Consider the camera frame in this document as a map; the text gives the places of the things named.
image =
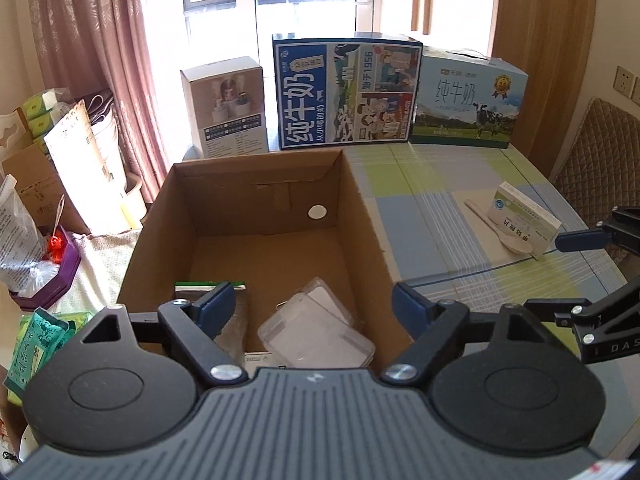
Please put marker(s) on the green tissue packs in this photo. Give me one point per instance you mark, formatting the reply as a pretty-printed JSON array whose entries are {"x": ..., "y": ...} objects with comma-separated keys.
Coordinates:
[{"x": 44, "y": 110}]

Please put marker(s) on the beige plastic spoon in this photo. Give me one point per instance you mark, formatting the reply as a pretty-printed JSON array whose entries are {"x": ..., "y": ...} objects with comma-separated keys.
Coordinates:
[{"x": 511, "y": 242}]

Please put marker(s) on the brown quilted chair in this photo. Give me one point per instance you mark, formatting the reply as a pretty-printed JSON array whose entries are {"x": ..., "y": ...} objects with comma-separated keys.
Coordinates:
[{"x": 601, "y": 170}]

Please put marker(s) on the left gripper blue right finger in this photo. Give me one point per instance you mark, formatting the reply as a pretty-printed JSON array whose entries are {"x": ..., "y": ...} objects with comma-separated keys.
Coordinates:
[{"x": 416, "y": 314}]

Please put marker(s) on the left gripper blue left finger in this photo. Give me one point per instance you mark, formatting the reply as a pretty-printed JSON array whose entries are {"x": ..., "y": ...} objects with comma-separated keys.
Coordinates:
[{"x": 209, "y": 306}]

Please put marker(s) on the clear plastic case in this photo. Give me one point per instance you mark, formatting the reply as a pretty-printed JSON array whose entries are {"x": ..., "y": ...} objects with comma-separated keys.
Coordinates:
[{"x": 313, "y": 329}]

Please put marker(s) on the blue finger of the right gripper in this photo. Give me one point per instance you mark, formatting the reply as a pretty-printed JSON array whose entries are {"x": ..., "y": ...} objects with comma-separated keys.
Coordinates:
[{"x": 582, "y": 241}]

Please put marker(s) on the pink curtain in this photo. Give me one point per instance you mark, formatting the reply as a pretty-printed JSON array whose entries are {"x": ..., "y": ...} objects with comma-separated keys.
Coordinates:
[{"x": 87, "y": 46}]

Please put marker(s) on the blue milk carton box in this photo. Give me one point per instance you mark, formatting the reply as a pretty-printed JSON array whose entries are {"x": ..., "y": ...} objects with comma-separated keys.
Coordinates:
[{"x": 357, "y": 90}]

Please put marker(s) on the green cow milk box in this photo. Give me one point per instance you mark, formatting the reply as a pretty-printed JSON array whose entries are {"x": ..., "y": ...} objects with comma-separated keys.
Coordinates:
[{"x": 467, "y": 99}]

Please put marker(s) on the green mouth spray box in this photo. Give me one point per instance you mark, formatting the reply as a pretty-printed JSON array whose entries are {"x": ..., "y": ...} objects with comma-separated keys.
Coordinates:
[{"x": 253, "y": 360}]

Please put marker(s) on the white appliance product box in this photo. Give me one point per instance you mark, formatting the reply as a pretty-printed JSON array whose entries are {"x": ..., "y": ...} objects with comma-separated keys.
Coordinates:
[{"x": 226, "y": 106}]

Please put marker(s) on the beige wall socket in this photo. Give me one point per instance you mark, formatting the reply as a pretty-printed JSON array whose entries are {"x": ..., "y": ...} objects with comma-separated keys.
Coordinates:
[
  {"x": 623, "y": 82},
  {"x": 635, "y": 95}
]

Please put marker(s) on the purple tray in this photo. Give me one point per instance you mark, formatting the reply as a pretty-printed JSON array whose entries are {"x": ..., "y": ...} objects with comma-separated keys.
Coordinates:
[{"x": 51, "y": 278}]

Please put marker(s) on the wooden wardrobe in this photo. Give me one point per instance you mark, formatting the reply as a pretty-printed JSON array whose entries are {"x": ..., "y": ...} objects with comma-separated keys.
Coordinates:
[{"x": 550, "y": 40}]

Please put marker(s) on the white green medicine box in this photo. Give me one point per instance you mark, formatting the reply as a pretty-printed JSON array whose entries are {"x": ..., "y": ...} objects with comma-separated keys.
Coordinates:
[{"x": 517, "y": 214}]

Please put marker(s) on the silver foil bag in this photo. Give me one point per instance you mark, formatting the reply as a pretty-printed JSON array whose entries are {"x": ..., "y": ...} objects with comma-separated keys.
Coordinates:
[{"x": 232, "y": 338}]

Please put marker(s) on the brown cardboard box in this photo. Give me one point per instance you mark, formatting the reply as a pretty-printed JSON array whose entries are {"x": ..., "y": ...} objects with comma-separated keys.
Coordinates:
[{"x": 274, "y": 222}]

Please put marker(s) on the white paper shopping bag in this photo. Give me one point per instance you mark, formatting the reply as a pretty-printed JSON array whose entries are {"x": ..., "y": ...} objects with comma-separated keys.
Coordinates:
[{"x": 83, "y": 173}]

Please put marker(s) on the clear printed plastic bag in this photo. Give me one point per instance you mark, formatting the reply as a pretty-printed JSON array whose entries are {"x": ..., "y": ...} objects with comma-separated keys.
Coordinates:
[{"x": 22, "y": 245}]

